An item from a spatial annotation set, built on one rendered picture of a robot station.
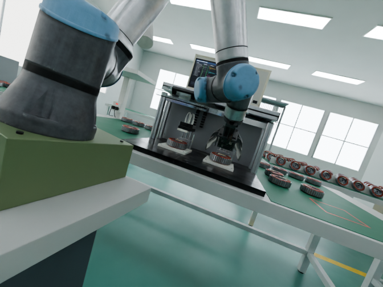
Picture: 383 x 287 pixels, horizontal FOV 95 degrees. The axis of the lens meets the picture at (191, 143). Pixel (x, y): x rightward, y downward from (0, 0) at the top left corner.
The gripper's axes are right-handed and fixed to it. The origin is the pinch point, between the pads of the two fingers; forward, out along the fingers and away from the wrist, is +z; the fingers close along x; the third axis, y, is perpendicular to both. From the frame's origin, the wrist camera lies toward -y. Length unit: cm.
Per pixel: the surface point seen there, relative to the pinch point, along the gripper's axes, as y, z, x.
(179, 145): -4.4, 7.2, -21.5
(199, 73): -42, -18, -28
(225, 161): -4.3, 7.2, 2.5
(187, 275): 24, 85, 3
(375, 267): -37, 90, 136
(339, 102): -672, 162, 321
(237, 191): 16.5, 0.5, 9.8
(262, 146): -22.6, 4.9, 18.5
